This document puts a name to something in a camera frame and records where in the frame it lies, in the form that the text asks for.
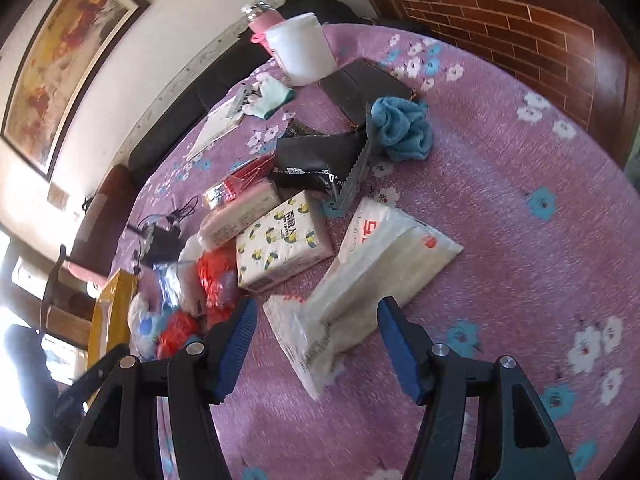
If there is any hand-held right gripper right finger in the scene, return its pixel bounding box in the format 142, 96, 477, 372
376, 296, 583, 480

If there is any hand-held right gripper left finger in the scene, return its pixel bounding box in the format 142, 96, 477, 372
56, 297, 259, 480

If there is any large white tissue pack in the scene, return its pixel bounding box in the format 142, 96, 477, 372
300, 197, 464, 361

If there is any yellow cardboard box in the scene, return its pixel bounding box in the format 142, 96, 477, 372
87, 268, 141, 368

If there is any black snack packet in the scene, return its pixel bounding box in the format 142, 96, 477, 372
270, 129, 374, 211

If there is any clear plastic packet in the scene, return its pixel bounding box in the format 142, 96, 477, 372
262, 294, 346, 401

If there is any red plastic bag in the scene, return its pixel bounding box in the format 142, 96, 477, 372
156, 249, 242, 361

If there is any yellow-print white tissue pack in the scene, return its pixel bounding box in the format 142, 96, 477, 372
236, 190, 336, 294

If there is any pink tissue pack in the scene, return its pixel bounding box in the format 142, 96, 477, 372
199, 180, 281, 252

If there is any red snack packet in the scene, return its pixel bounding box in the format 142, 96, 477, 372
202, 154, 276, 211

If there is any purple floral bedsheet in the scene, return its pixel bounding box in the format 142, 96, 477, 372
107, 22, 633, 480

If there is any white paper pad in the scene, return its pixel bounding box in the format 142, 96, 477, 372
186, 95, 247, 161

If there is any blue towel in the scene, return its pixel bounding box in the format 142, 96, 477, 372
366, 97, 434, 163

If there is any mint cloth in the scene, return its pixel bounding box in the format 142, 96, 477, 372
248, 74, 297, 121

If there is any dark brown wallet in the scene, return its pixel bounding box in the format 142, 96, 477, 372
319, 59, 417, 128

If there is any black sofa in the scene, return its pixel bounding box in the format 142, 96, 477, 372
128, 0, 381, 187

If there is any white plastic jar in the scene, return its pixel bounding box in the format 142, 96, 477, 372
263, 12, 338, 87

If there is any pink bottle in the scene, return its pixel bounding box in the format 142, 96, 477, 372
242, 4, 286, 56

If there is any framed painting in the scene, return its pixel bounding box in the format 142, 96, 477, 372
0, 0, 152, 182

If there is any wooden headboard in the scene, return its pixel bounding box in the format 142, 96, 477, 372
345, 0, 640, 166

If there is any black cable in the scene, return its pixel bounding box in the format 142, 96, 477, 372
125, 199, 200, 235

